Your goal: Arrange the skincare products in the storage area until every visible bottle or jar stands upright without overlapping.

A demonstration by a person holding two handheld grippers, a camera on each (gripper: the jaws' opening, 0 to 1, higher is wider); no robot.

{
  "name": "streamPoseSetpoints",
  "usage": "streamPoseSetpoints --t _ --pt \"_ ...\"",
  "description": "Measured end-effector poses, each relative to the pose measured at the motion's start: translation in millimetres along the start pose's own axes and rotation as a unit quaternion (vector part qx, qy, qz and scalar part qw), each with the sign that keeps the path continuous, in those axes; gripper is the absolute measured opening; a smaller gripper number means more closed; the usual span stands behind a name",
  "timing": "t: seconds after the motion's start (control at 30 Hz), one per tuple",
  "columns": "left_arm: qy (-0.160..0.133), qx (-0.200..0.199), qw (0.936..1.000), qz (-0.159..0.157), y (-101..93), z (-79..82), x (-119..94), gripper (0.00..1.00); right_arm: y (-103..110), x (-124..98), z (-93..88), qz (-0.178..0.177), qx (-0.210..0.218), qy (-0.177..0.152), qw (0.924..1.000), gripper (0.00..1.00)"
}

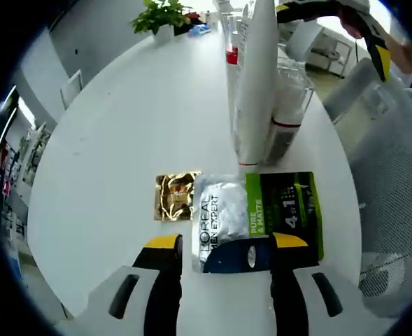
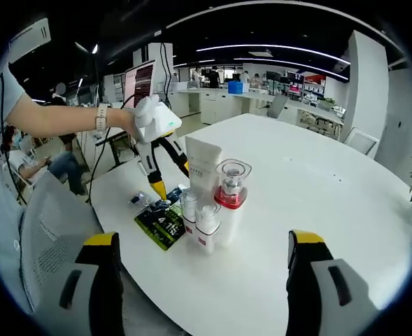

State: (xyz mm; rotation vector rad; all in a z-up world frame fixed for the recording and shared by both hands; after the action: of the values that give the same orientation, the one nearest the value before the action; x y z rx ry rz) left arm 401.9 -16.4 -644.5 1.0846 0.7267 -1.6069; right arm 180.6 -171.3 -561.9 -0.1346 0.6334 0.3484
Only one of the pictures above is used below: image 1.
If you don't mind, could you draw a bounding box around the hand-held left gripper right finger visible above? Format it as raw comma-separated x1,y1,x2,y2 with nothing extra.
270,232,364,336

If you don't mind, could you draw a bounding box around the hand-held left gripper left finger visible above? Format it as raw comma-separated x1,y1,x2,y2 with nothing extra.
69,233,185,336

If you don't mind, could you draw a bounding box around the white skincare tube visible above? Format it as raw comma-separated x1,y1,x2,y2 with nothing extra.
232,0,280,167

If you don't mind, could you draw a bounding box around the gold foil skincare sachet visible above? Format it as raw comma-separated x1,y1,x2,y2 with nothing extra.
152,170,203,222

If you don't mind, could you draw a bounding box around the green black skincare sachet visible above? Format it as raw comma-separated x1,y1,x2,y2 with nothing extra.
190,170,325,275

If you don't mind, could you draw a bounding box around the tall white skincare pump bottle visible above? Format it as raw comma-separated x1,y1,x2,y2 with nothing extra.
224,10,243,144

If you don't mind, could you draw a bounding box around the small white skincare pump bottle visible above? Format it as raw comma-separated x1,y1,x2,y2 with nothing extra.
264,57,315,166

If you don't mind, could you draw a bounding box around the person's right hand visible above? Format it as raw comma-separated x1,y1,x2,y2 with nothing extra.
340,8,366,40

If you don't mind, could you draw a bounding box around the blue crumpled bag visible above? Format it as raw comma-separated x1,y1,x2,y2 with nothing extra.
187,23,212,38

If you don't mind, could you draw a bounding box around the dark red bag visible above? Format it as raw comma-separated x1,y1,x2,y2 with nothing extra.
173,11,204,36

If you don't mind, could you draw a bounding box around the grey mesh office chair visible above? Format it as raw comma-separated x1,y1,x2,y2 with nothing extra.
322,57,412,318

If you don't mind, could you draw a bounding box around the potted green plant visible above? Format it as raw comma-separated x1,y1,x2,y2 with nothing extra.
130,0,192,45

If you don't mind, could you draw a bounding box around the white framed chair back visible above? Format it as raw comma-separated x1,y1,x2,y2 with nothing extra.
59,69,84,111

